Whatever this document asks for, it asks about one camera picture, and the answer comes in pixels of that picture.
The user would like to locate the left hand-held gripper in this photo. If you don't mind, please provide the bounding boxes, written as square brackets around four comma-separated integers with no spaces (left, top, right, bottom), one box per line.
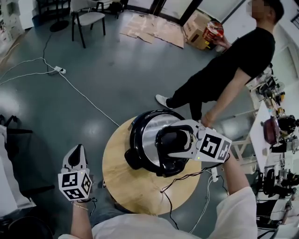
[57,144,93,202]

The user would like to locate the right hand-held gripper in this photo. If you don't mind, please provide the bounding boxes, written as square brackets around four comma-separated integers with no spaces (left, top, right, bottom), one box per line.
[167,119,232,162]

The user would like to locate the pressure cooker lid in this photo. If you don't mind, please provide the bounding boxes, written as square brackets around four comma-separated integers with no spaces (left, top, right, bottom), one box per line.
[129,109,195,178]

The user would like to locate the black electric pressure cooker pot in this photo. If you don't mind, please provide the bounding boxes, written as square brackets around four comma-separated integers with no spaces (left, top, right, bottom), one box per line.
[124,130,169,175]

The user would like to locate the person's left forearm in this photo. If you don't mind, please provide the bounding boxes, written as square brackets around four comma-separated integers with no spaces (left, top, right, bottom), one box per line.
[71,200,93,239]

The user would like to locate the person's right forearm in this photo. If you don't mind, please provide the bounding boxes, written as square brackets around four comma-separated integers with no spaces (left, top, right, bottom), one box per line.
[221,156,252,204]

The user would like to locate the person's grey jeans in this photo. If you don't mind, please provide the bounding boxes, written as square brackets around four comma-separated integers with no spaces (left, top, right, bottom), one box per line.
[90,184,131,227]

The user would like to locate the round wooden side table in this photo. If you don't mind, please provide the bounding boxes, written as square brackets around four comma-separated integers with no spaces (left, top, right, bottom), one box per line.
[102,116,203,215]

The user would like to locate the black office chair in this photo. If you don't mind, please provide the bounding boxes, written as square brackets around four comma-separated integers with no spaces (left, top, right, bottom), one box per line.
[0,114,56,199]

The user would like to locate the maroon cooking pot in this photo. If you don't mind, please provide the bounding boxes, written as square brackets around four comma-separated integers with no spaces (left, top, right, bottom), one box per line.
[263,116,281,144]

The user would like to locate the person's white shirt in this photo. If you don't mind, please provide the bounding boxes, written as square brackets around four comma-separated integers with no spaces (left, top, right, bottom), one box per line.
[58,186,259,239]

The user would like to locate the large cardboard box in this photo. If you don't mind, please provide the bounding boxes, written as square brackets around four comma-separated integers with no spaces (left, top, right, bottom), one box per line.
[183,11,219,50]

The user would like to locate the red noodle cup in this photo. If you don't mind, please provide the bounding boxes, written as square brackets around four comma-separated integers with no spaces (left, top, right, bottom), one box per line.
[202,20,225,39]

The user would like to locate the flattened cardboard sheets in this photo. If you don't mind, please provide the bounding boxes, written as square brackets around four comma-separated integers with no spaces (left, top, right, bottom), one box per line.
[119,13,185,49]

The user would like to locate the glass entrance door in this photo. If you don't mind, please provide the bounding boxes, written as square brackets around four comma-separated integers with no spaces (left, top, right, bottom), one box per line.
[149,0,246,21]

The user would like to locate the grey chair with black legs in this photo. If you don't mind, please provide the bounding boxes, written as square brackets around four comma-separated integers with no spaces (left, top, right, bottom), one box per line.
[71,0,106,49]

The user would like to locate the white display shelf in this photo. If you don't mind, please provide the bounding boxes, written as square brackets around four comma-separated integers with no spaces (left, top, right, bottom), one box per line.
[0,0,25,42]

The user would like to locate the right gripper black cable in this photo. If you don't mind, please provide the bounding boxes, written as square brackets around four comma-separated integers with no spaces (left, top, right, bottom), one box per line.
[160,161,232,231]

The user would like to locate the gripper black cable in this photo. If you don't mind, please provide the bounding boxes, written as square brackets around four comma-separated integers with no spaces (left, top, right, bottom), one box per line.
[77,197,98,218]
[160,161,232,231]

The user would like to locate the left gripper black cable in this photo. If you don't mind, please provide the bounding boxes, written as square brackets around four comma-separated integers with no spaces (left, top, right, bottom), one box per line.
[77,197,98,218]

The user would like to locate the thin silver bracelet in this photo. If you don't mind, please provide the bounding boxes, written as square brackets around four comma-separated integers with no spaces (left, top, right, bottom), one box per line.
[71,201,89,211]

